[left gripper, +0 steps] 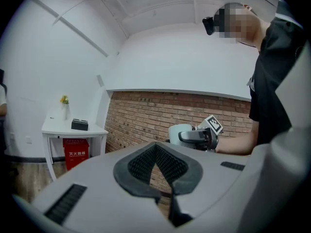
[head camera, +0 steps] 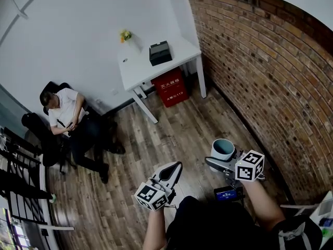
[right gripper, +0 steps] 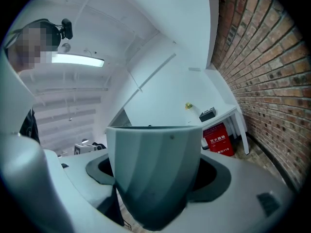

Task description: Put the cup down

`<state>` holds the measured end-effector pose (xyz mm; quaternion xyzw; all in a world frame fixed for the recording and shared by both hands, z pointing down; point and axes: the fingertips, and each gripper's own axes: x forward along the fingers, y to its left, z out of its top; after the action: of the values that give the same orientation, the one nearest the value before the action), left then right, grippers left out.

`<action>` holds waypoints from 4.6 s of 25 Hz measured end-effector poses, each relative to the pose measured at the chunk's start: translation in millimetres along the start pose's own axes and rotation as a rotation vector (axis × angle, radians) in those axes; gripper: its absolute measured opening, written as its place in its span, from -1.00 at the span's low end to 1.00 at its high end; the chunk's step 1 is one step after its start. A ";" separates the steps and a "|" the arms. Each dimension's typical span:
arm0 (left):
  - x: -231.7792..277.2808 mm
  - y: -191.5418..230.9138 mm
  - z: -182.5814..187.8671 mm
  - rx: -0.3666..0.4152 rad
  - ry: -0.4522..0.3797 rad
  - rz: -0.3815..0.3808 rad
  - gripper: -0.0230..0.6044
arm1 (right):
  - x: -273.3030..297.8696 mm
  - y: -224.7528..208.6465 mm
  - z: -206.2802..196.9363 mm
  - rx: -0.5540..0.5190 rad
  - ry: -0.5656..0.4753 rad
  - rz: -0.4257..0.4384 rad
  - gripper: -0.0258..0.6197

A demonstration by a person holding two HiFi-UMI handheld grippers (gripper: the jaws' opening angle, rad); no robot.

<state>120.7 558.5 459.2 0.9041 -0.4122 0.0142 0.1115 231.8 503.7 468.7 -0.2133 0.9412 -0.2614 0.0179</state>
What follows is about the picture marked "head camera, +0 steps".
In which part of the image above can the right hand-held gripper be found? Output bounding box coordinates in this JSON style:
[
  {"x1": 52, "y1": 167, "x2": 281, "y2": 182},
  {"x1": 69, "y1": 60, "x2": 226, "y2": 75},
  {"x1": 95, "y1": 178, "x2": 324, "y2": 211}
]
[{"x1": 204, "y1": 145, "x2": 266, "y2": 190}]

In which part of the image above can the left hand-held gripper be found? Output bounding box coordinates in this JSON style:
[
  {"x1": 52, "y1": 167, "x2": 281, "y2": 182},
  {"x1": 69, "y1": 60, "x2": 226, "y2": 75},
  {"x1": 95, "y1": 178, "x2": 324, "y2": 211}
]
[{"x1": 134, "y1": 161, "x2": 183, "y2": 212}]

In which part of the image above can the white cup with blue inside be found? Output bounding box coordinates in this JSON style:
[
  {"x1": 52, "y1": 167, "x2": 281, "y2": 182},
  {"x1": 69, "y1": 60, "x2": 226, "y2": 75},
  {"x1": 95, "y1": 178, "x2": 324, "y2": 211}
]
[{"x1": 210, "y1": 139, "x2": 236, "y2": 173}]

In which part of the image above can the person's left forearm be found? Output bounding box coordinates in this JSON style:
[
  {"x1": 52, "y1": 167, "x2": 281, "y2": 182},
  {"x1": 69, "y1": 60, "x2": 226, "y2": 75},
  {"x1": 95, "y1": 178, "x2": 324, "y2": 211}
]
[{"x1": 142, "y1": 206, "x2": 168, "y2": 250}]

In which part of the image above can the person's right forearm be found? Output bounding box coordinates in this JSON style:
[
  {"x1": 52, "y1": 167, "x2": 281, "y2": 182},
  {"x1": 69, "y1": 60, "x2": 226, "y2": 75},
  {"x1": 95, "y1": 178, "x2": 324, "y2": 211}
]
[{"x1": 241, "y1": 179, "x2": 287, "y2": 229}]

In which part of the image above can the black device with blue screen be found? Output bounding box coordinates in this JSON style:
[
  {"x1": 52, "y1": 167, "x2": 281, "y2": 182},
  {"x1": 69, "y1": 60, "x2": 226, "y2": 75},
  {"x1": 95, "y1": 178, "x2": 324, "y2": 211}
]
[{"x1": 213, "y1": 185, "x2": 245, "y2": 203}]

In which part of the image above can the person's black shirt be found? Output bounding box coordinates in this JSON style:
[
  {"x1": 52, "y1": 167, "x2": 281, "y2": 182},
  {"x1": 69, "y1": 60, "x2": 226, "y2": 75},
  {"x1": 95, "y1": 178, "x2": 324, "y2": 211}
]
[{"x1": 165, "y1": 195, "x2": 323, "y2": 250}]

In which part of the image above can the red box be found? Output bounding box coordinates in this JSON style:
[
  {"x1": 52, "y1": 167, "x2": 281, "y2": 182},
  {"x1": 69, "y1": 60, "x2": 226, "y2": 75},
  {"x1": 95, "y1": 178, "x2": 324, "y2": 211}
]
[{"x1": 150, "y1": 67, "x2": 190, "y2": 108}]

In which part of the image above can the white desk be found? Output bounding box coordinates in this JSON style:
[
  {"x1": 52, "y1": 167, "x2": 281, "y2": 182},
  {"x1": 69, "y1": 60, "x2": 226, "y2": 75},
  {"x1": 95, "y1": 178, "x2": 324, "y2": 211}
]
[{"x1": 280, "y1": 190, "x2": 333, "y2": 250}]

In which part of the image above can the white table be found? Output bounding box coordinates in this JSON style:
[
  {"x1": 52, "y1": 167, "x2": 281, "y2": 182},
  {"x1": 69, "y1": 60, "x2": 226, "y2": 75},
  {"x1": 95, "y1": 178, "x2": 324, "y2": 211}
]
[{"x1": 116, "y1": 34, "x2": 208, "y2": 124}]

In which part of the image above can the grey laptop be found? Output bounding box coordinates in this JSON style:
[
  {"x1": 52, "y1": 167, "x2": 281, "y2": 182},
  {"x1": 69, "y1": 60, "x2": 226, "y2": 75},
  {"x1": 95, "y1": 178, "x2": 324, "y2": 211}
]
[{"x1": 318, "y1": 198, "x2": 333, "y2": 216}]

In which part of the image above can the black box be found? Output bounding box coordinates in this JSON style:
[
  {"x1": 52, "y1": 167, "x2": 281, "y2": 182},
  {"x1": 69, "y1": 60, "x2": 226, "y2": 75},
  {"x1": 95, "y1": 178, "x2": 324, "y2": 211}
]
[{"x1": 149, "y1": 40, "x2": 173, "y2": 67}]

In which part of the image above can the white bar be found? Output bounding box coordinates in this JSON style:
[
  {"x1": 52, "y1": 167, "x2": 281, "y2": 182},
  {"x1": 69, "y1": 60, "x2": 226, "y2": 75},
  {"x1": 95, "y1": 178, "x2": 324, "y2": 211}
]
[{"x1": 39, "y1": 223, "x2": 75, "y2": 231}]

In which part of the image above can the white vase with yellow flowers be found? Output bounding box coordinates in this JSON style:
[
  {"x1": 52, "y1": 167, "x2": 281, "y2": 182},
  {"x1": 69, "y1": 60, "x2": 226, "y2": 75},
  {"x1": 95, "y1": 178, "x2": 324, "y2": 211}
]
[{"x1": 119, "y1": 29, "x2": 143, "y2": 53}]

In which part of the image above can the black bag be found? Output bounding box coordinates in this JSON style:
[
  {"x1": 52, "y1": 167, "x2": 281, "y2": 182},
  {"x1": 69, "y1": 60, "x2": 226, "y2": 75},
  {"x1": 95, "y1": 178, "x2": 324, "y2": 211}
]
[{"x1": 21, "y1": 112, "x2": 66, "y2": 167}]

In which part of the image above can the black office chair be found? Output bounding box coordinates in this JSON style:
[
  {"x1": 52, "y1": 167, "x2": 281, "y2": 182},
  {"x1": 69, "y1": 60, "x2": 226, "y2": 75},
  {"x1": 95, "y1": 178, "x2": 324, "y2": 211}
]
[{"x1": 39, "y1": 81, "x2": 126, "y2": 176}]

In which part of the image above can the black metal rack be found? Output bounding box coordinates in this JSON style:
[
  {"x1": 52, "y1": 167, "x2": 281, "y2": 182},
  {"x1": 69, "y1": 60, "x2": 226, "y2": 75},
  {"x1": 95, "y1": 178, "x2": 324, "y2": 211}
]
[{"x1": 0, "y1": 126, "x2": 54, "y2": 228}]

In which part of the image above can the white shoulder strap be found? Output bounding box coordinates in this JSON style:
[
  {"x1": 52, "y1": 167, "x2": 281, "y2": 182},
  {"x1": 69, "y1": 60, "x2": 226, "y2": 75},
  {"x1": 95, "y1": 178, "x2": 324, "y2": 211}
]
[{"x1": 277, "y1": 221, "x2": 313, "y2": 250}]

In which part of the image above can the white wall conduit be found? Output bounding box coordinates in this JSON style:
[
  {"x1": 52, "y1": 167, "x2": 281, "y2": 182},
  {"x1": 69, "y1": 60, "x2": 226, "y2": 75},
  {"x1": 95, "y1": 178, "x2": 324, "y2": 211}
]
[{"x1": 0, "y1": 0, "x2": 53, "y2": 46}]

